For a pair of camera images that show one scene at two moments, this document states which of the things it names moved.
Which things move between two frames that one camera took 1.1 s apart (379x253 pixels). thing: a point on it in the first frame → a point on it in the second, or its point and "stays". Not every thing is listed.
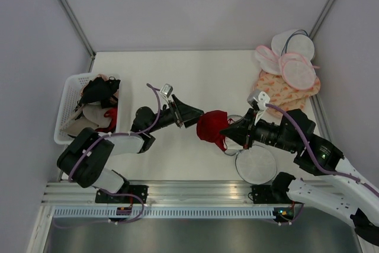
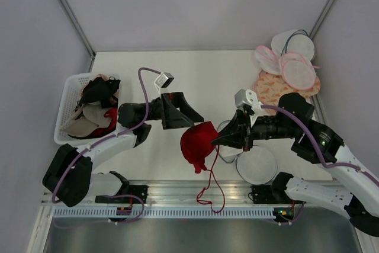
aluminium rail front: [162, 192] stays
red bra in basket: [113, 114] stays
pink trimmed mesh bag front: [297, 71] stays
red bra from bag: [209, 125] → [197, 146]
